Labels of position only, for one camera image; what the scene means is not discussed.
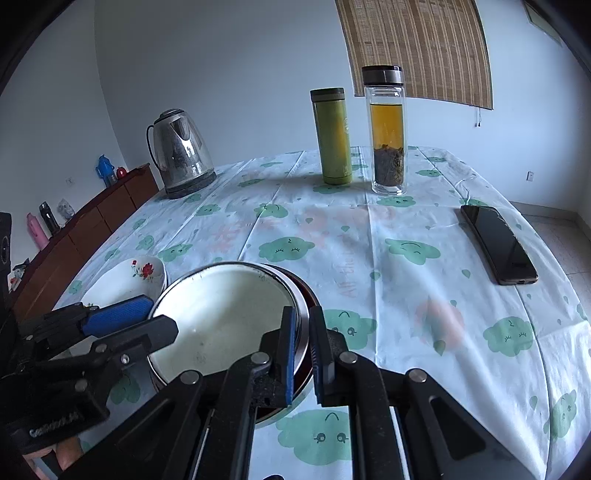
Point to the black smartphone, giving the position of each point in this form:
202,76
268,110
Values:
501,244

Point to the glass tea bottle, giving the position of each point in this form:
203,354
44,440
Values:
385,138

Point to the blue flask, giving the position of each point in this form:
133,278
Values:
105,170

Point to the stainless steel bowl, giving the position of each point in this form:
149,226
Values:
301,300

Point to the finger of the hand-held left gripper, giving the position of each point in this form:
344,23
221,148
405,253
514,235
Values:
147,334
120,314

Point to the clear plastic bag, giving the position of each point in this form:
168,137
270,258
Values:
65,208

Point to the white plate with red flowers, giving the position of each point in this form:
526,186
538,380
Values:
120,281

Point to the brown wooden sideboard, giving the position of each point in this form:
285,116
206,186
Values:
92,226

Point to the cloud print tablecloth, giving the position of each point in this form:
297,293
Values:
392,300

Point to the white enamel bowl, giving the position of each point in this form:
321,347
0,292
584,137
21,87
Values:
221,314

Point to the black speaker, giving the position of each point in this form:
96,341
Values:
4,249

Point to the black bottle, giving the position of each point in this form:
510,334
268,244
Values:
49,219

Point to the small red container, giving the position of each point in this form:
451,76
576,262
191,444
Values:
121,173

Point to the stainless steel electric kettle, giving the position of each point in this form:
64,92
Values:
184,152

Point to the pink bottle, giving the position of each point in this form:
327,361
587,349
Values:
37,230

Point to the large bamboo blind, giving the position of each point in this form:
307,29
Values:
415,46

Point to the green thermos bottle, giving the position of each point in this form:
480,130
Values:
332,138

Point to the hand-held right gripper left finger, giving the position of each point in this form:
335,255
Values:
288,355

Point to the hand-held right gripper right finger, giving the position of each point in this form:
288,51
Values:
316,364

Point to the person's left hand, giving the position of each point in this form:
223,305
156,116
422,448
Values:
51,461

